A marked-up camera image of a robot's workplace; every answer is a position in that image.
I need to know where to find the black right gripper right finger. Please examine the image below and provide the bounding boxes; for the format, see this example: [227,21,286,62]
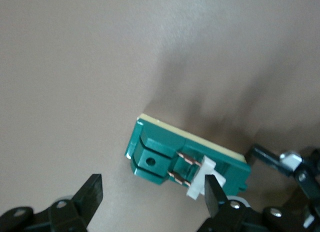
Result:
[197,175,308,232]

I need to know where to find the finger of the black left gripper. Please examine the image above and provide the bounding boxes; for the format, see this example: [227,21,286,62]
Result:
[251,144,320,207]

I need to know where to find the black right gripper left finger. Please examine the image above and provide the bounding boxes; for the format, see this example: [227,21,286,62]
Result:
[0,173,103,232]

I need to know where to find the green load switch white handle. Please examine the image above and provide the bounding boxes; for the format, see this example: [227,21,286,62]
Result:
[124,113,252,200]

